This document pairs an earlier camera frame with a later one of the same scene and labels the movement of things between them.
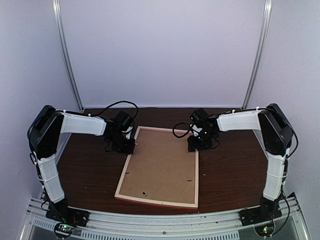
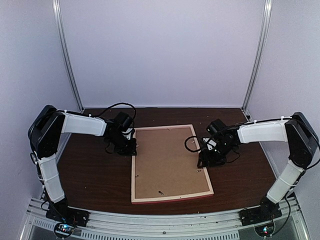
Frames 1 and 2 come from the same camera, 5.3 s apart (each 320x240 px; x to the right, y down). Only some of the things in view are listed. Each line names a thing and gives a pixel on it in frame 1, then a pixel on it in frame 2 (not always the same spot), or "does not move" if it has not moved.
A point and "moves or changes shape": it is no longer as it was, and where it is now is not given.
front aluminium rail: [218, 225] does not move
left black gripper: [129, 149] does not move
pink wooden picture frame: [196, 205] -> [205, 193]
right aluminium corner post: [267, 14] does not move
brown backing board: [161, 167] moves or changes shape
